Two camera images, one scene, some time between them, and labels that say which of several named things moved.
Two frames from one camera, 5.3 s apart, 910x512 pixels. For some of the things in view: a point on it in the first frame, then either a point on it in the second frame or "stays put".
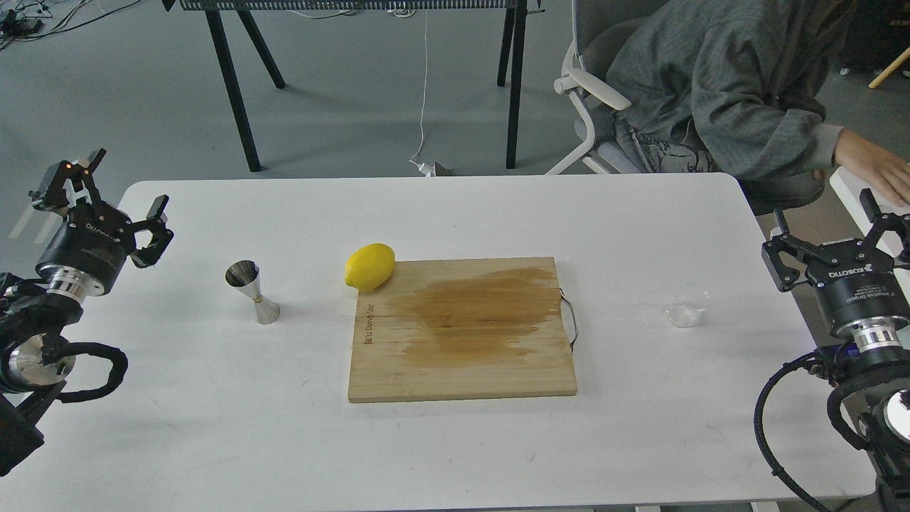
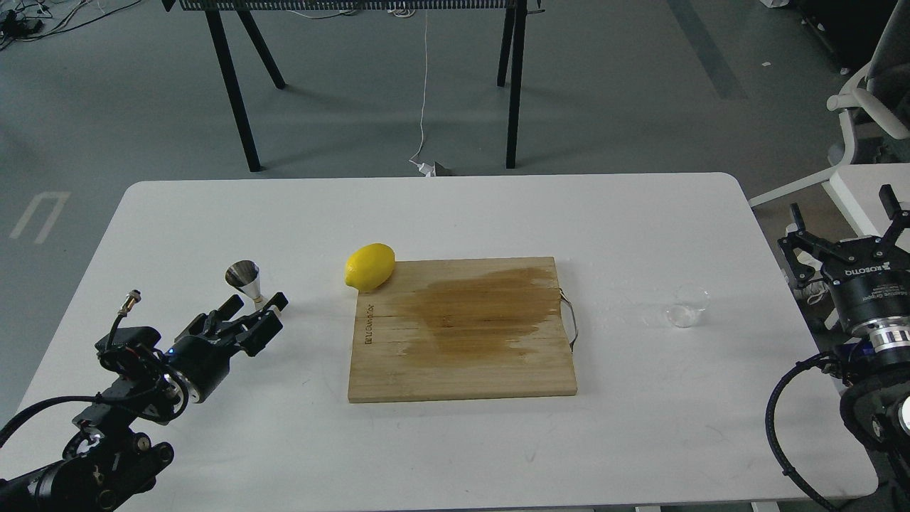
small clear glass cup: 691,299 stays put
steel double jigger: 245,275 stays put
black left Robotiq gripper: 95,241 -> 203,365
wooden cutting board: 460,330 stays put
